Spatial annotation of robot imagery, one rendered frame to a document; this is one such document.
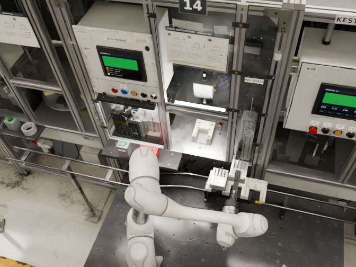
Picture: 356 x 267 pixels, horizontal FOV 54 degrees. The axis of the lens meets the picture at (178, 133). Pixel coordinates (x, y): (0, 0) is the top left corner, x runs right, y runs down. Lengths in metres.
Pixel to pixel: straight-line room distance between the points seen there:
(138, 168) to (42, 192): 2.06
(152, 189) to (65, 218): 1.87
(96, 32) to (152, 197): 0.86
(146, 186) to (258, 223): 0.58
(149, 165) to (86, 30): 0.75
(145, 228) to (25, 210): 1.69
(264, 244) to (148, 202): 1.01
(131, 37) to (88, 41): 0.25
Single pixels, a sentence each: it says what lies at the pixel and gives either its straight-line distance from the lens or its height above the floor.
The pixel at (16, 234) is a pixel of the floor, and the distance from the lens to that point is 3.46.
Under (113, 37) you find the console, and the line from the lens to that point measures 1.82.
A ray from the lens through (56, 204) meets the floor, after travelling 3.44.
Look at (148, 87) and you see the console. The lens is 1.96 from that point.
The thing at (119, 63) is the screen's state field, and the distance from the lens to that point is 1.88.
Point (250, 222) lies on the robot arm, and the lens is 1.79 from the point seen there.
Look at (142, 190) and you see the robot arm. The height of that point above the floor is 1.52.
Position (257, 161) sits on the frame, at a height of 0.96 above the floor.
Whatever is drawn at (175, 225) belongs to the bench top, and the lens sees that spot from 2.35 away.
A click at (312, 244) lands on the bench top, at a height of 0.68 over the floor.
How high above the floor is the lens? 2.82
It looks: 51 degrees down
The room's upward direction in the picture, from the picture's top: 6 degrees counter-clockwise
